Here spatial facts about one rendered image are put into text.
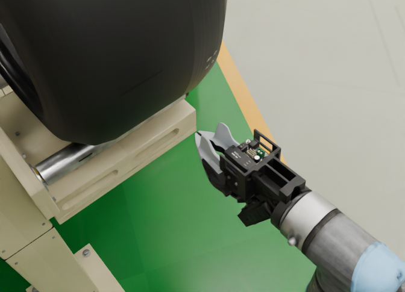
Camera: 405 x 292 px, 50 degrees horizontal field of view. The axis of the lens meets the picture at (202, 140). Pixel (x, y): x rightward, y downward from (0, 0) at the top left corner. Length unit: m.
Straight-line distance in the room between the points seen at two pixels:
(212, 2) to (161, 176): 1.32
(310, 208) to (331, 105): 1.60
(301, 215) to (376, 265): 0.10
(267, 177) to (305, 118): 1.47
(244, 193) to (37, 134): 0.57
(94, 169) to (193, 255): 0.89
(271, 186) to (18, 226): 0.62
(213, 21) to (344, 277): 0.37
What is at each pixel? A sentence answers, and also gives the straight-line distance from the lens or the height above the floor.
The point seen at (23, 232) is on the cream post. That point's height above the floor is 0.68.
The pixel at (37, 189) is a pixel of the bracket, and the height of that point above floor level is 0.95.
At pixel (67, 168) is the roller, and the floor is 0.91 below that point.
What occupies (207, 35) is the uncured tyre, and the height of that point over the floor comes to 1.18.
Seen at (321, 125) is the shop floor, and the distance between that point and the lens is 2.06.
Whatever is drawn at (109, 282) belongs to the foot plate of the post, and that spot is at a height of 0.01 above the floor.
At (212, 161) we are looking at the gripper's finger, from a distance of 0.67.
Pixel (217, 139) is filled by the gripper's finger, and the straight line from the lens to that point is 0.70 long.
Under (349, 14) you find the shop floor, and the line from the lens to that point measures 2.66.
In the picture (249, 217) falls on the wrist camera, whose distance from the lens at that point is 0.67.
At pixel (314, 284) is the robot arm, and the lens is 0.63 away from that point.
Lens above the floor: 1.59
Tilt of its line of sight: 55 degrees down
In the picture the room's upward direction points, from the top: straight up
